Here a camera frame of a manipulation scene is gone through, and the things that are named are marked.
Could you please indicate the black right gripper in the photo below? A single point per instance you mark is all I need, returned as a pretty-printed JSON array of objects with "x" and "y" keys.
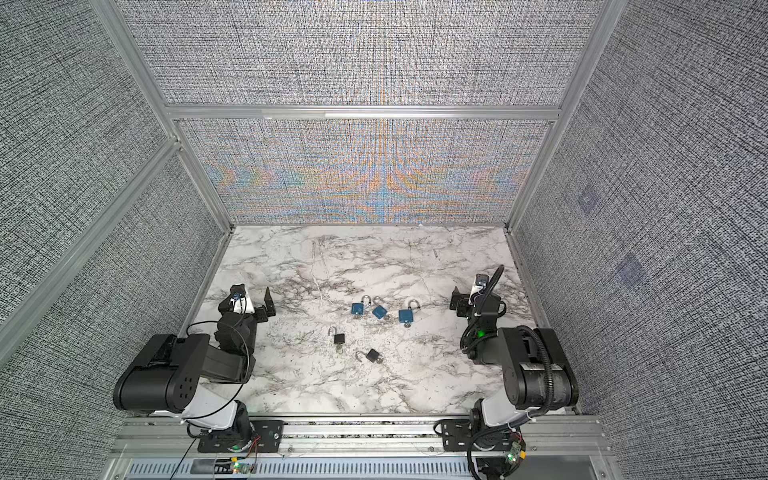
[{"x": 466, "y": 301}]

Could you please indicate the blue padlock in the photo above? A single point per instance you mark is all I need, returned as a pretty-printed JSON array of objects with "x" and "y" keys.
[
  {"x": 379, "y": 309},
  {"x": 406, "y": 315},
  {"x": 359, "y": 308}
]

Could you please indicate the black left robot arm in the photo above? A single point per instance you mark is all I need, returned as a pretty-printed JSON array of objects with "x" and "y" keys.
[{"x": 171, "y": 373}]

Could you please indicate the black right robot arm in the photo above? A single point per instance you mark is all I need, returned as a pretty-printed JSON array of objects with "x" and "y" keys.
[{"x": 536, "y": 374}]

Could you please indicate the black padlock with key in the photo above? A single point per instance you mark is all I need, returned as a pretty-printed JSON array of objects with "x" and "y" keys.
[{"x": 339, "y": 339}]

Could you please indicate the black padlock lying flat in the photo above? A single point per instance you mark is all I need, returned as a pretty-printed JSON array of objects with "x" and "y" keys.
[{"x": 372, "y": 356}]

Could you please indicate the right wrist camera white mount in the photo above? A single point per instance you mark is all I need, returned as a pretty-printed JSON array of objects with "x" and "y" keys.
[{"x": 475, "y": 291}]

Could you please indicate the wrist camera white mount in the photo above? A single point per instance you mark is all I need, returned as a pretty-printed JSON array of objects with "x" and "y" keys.
[
  {"x": 243, "y": 306},
  {"x": 475, "y": 291}
]

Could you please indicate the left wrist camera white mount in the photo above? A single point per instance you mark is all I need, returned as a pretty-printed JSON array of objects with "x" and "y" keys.
[{"x": 243, "y": 306}]

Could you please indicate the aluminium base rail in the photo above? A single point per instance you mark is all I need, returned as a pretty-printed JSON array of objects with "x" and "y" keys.
[{"x": 332, "y": 446}]

